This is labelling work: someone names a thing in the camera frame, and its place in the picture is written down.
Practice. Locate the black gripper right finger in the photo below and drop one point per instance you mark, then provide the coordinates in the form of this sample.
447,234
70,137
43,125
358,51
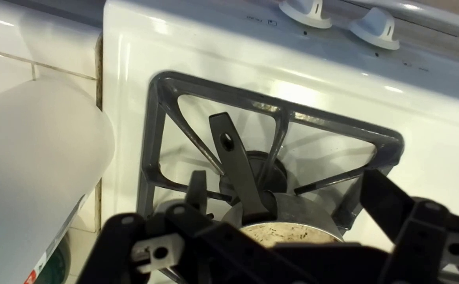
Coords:
425,237

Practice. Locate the white stove knob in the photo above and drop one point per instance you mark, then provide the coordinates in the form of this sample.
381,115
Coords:
306,11
377,29

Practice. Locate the black stove grate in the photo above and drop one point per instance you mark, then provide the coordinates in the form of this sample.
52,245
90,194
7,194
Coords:
316,153

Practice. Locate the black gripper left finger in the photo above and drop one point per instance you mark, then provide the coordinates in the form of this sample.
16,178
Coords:
190,243

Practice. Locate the white gas stove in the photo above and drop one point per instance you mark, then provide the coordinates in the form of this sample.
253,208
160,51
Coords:
253,44

